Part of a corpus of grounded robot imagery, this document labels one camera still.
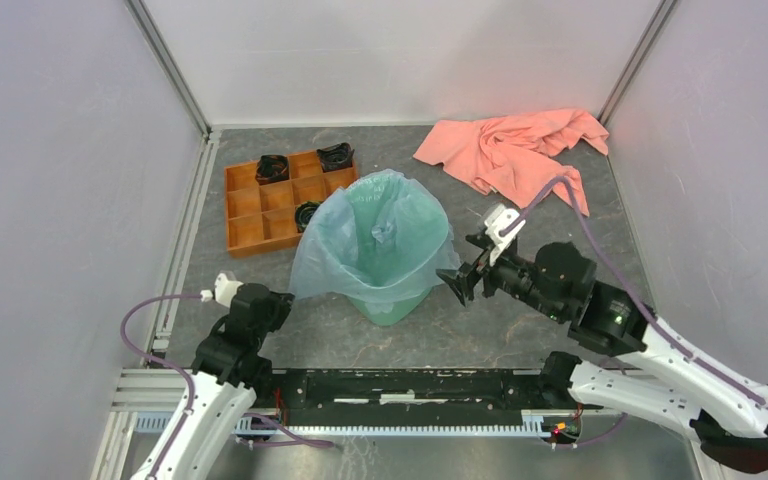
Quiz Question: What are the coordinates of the white toothed cable strip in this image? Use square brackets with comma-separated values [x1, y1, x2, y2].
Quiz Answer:
[135, 410, 548, 437]

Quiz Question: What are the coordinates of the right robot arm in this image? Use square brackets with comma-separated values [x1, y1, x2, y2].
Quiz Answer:
[438, 233, 768, 474]

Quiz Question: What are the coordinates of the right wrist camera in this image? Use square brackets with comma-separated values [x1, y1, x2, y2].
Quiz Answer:
[481, 203, 526, 266]

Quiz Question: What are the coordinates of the pink cloth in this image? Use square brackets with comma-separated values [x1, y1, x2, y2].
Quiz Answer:
[413, 108, 609, 216]

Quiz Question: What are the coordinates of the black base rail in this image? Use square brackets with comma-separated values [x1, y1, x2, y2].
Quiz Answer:
[254, 369, 579, 427]

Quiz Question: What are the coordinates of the green plastic trash bin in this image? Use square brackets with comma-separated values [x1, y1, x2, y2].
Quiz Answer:
[347, 171, 459, 326]

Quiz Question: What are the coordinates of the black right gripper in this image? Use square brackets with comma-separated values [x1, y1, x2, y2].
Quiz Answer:
[433, 231, 563, 321]

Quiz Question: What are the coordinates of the translucent blue trash bag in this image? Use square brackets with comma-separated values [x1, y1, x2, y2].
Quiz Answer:
[289, 169, 461, 326]

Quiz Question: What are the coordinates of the orange compartment tray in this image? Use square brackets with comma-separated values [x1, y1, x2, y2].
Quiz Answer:
[224, 150, 359, 258]

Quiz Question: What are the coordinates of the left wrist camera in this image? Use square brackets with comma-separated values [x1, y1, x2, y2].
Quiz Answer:
[213, 271, 243, 308]

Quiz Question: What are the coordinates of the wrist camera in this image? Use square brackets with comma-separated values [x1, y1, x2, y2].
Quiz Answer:
[213, 271, 243, 308]
[481, 203, 526, 266]

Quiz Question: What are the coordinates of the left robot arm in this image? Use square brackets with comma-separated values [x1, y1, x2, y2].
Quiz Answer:
[120, 274, 295, 479]

